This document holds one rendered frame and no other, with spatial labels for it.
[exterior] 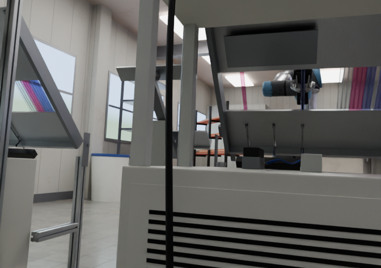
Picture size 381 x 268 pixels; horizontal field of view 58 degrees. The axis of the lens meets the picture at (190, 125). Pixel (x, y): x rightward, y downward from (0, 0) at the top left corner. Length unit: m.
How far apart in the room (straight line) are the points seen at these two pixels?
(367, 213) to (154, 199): 0.33
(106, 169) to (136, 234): 4.74
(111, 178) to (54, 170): 0.84
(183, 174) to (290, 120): 0.88
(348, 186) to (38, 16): 5.13
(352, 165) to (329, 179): 7.77
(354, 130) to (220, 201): 0.96
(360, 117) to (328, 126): 0.12
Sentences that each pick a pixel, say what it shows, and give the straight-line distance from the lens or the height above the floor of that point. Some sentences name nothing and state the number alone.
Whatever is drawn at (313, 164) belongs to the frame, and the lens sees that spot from 0.91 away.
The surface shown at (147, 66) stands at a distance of 0.65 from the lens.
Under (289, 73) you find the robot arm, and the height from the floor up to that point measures 1.15.
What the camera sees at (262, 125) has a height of 0.79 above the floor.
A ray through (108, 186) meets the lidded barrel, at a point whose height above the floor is 0.23.
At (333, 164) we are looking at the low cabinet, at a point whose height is 0.73.
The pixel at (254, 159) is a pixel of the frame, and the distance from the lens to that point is 0.99.
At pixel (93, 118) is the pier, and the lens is 5.81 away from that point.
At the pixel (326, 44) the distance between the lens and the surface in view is 1.25.
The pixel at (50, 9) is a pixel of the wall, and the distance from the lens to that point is 5.64.
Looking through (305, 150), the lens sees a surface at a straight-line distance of 1.49.
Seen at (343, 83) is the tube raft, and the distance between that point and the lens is 1.34.
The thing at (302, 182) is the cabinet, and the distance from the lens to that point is 0.56.
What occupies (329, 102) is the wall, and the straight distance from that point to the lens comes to 11.31.
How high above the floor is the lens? 0.63
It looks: 6 degrees up
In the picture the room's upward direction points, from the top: 2 degrees clockwise
